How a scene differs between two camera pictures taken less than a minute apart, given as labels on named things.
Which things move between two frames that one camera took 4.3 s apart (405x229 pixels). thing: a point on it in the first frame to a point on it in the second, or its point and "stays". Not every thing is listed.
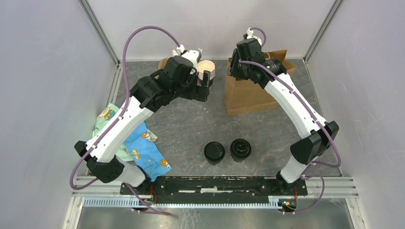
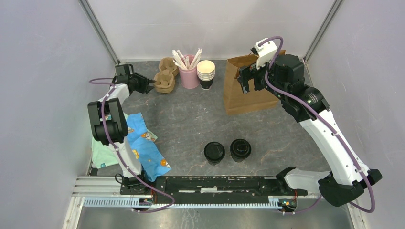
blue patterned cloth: (145, 154) stays
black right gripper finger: (234, 70) to (245, 73)
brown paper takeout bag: (241, 94) stays
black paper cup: (214, 152) stays
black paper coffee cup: (240, 149) stays
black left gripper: (199, 93) to (145, 88)
